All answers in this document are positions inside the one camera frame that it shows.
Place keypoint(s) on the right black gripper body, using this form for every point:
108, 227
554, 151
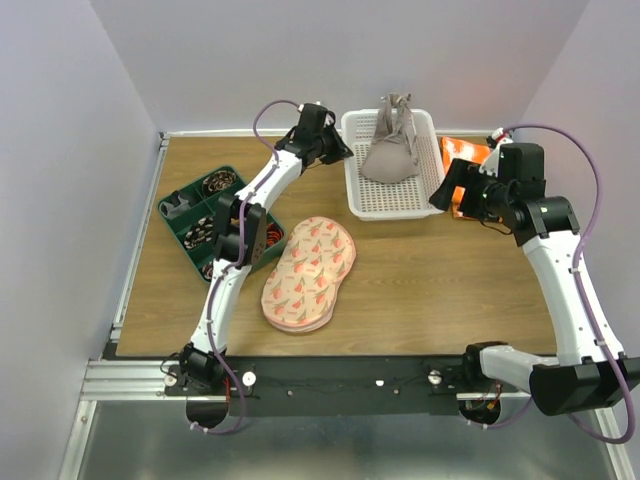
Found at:
498, 193

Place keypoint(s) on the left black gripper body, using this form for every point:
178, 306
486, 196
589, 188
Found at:
320, 142

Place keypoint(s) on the orange white cloth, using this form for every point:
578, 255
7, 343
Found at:
452, 148

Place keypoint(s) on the taupe bra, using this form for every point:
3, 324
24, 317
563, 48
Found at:
392, 156

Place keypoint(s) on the white plastic basket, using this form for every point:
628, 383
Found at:
407, 200

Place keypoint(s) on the green compartment tray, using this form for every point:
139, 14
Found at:
189, 213

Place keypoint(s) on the pink floral laundry bag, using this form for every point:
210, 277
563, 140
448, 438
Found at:
300, 294

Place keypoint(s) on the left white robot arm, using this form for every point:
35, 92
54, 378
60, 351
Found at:
240, 231

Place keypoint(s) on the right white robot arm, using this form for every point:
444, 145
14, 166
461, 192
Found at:
590, 369

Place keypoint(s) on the black floral scrunchie top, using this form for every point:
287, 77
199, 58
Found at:
218, 181

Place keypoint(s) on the black floral scrunchie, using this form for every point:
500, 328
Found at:
207, 272
218, 181

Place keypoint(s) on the black white dotted scrunchie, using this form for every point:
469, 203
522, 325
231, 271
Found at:
200, 232

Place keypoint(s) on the grey item in tray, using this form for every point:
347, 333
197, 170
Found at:
175, 204

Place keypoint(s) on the black floral scrunchie bottom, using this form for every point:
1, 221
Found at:
207, 272

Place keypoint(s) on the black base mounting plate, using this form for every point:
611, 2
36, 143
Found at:
269, 386

